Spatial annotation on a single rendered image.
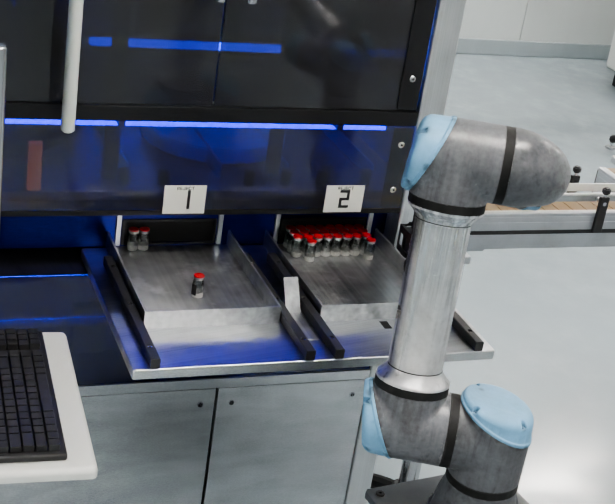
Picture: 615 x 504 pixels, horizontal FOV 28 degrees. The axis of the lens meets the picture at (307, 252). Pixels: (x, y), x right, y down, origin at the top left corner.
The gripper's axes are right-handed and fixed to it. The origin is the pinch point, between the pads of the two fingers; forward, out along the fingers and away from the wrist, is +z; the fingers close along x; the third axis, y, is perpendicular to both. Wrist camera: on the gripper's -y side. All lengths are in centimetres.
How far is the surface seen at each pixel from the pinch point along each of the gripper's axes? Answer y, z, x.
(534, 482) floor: 59, 91, -80
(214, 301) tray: 10.0, 3.1, 38.3
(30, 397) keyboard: -11, 9, 76
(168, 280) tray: 19.2, 2.9, 45.1
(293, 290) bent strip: 6.7, -0.4, 23.9
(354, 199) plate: 26.7, -10.7, 4.8
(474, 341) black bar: -12.3, 2.0, -6.1
